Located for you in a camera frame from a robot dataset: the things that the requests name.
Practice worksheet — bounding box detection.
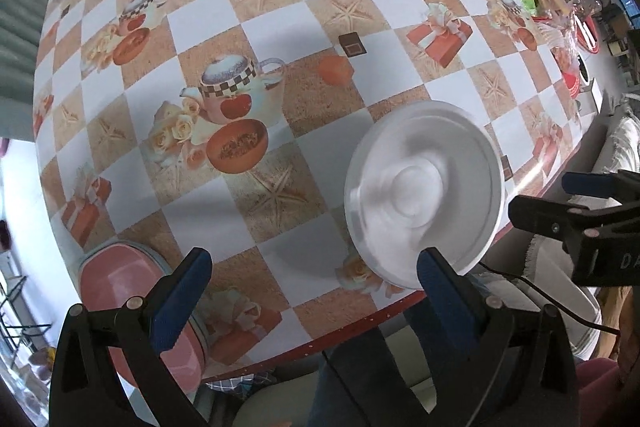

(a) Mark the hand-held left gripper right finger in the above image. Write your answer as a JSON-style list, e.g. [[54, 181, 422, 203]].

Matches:
[[417, 247, 581, 427]]

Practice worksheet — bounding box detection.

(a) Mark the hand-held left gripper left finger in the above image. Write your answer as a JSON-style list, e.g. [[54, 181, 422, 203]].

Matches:
[[48, 247, 213, 427]]

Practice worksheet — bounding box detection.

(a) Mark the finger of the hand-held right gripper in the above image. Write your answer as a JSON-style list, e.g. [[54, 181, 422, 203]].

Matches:
[[508, 196, 621, 254], [561, 168, 640, 208]]

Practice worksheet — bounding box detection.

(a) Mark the pink square bowl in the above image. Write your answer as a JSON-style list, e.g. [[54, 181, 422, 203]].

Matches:
[[77, 243, 206, 390]]

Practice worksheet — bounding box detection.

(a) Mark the white round plate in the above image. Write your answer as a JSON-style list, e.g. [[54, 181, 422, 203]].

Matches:
[[344, 101, 505, 290]]

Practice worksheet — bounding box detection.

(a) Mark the person's right forearm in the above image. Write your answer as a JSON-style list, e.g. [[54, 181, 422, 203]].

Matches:
[[575, 284, 640, 427]]

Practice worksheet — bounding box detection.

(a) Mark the red round container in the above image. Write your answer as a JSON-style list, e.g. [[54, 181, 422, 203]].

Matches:
[[557, 69, 583, 102]]

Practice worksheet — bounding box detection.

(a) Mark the dark plaid cloth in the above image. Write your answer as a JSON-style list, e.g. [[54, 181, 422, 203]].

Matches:
[[206, 369, 279, 396]]

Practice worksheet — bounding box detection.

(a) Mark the person's leg in jeans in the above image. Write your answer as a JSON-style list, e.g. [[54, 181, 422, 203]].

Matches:
[[307, 302, 437, 427]]

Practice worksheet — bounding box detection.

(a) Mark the checkered printed tablecloth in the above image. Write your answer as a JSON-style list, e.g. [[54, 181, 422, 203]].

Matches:
[[32, 0, 585, 380]]

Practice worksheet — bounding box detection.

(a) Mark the black cable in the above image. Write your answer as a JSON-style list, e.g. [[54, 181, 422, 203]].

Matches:
[[479, 263, 622, 336]]

